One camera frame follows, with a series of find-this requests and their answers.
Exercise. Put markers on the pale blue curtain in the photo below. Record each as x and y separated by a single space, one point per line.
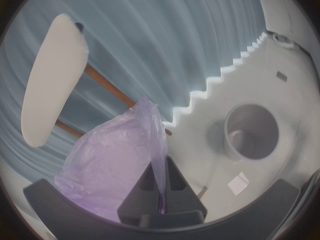
150 46

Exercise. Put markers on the white trash bin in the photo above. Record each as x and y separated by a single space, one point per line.
250 134

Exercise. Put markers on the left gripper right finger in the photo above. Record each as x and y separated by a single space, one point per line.
182 199

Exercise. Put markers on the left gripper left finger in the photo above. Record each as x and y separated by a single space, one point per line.
140 199

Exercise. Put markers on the white padded wooden chair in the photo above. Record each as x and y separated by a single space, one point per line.
50 84

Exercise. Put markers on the purple plastic bag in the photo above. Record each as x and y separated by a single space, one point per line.
100 164

